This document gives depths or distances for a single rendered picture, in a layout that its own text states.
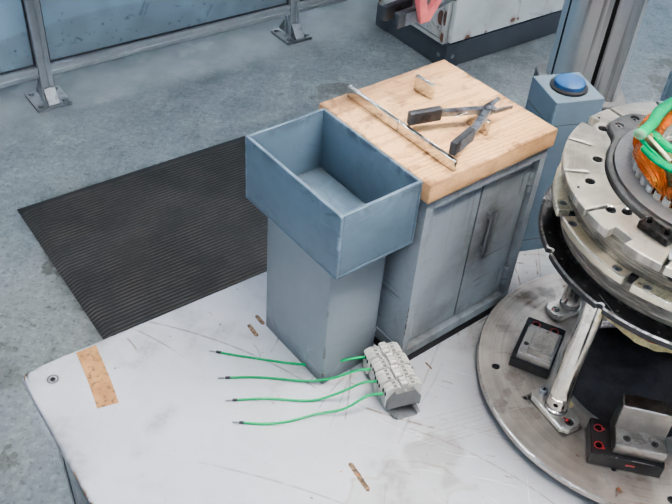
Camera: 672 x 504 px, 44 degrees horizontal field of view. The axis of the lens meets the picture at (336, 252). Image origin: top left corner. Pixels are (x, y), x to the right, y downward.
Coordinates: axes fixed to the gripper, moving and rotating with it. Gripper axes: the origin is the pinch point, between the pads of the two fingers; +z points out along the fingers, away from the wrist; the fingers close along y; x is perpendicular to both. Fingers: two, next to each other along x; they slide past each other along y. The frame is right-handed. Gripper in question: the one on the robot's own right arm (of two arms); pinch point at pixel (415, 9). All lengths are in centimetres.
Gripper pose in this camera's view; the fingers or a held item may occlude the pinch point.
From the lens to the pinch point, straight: 92.3
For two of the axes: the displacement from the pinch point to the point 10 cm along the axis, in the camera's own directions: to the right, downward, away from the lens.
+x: 7.8, -3.7, 5.0
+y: 6.2, 5.6, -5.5
